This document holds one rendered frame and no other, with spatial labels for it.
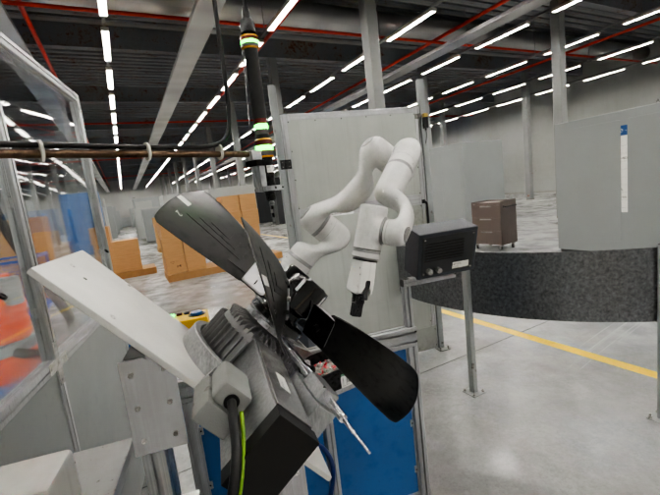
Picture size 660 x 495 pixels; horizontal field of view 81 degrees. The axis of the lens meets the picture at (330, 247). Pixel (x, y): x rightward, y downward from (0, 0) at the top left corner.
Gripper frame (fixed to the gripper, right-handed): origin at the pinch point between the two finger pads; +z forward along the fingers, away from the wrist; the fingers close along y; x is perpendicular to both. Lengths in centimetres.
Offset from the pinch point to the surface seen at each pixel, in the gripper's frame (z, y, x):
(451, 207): -131, -794, 560
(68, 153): -28, 33, -68
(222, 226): -19.0, 12.8, -42.4
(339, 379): 23.2, -3.5, -0.2
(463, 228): -31, -21, 47
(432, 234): -26.9, -21.2, 34.3
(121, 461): 40, 10, -57
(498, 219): -88, -469, 442
